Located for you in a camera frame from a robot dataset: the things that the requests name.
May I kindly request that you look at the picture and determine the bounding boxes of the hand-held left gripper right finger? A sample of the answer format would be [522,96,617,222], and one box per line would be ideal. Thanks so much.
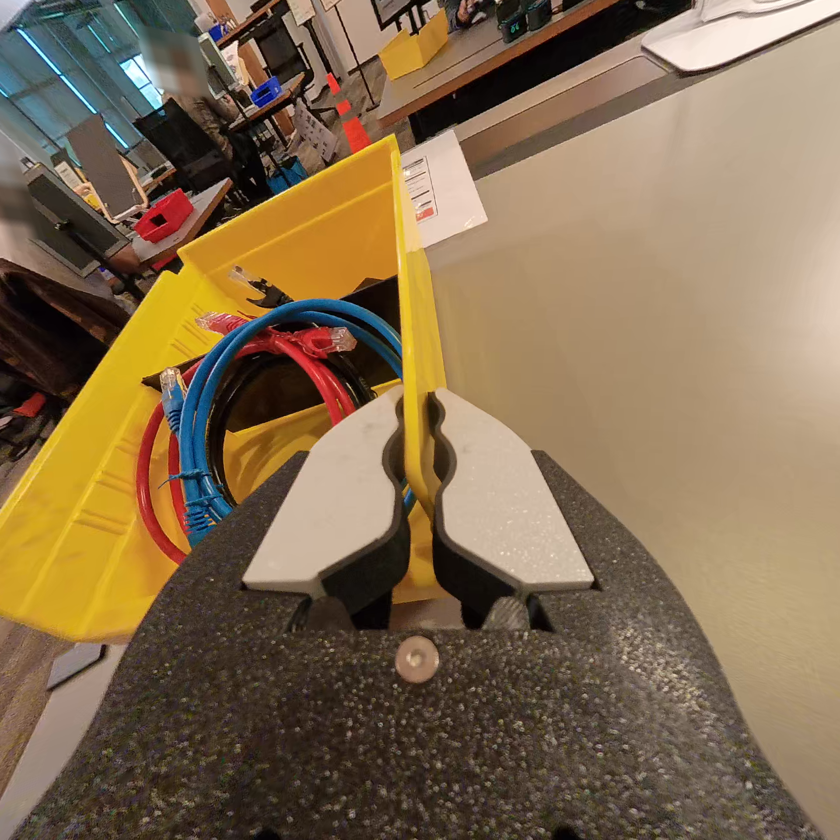
[428,387,596,630]

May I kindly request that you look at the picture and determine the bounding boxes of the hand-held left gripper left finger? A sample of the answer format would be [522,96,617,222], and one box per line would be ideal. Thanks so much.
[241,386,413,630]

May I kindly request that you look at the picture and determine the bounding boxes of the large yellow plastic bin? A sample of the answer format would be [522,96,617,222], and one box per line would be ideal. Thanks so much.
[0,134,448,643]

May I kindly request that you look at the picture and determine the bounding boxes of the white paper sheet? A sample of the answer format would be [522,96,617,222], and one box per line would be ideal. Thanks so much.
[400,129,490,249]

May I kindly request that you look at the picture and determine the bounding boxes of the small grey table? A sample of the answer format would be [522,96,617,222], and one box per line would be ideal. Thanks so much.
[131,177,235,265]

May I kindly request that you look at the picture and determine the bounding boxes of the red plastic bin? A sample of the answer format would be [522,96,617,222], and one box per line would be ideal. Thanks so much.
[134,189,196,244]

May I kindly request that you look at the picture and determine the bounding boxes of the grey monitor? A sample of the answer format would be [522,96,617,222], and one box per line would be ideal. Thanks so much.
[26,164,132,278]

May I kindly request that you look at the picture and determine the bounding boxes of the black office chair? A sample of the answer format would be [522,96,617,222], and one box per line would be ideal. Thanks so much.
[133,98,235,193]

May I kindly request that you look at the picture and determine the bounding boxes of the grey standing panel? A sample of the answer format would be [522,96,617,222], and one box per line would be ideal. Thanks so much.
[66,113,143,212]

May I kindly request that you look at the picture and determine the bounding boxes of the long wooden table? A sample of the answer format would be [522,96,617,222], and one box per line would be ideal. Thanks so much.
[377,0,624,129]

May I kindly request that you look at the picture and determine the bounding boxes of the small yellow plastic bin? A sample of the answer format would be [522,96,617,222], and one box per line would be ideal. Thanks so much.
[378,8,450,81]

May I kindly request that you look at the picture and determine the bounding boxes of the blue ethernet cable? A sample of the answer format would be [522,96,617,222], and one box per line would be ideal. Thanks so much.
[159,298,421,549]

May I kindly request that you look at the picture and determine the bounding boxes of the red ethernet cable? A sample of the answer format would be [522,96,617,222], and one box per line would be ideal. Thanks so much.
[136,312,358,567]

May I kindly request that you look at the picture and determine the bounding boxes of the black ethernet cable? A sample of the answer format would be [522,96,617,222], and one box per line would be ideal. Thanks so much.
[209,266,378,506]

